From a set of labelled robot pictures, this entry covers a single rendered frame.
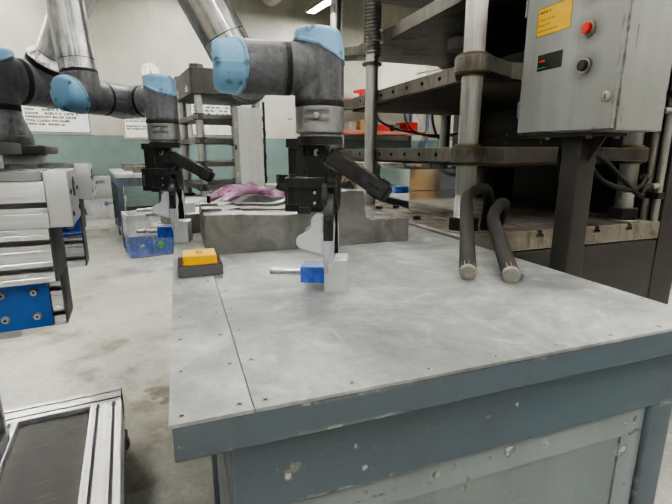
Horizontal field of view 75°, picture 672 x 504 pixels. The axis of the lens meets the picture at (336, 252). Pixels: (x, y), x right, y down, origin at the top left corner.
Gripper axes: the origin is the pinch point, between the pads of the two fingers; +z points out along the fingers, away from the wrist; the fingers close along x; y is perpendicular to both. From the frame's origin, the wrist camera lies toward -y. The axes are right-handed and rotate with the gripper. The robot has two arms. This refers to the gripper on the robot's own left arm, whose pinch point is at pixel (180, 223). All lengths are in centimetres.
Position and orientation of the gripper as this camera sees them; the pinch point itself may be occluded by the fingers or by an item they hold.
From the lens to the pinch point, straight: 118.0
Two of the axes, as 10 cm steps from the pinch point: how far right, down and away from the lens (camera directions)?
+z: 0.0, 9.7, 2.2
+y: -9.9, 0.3, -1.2
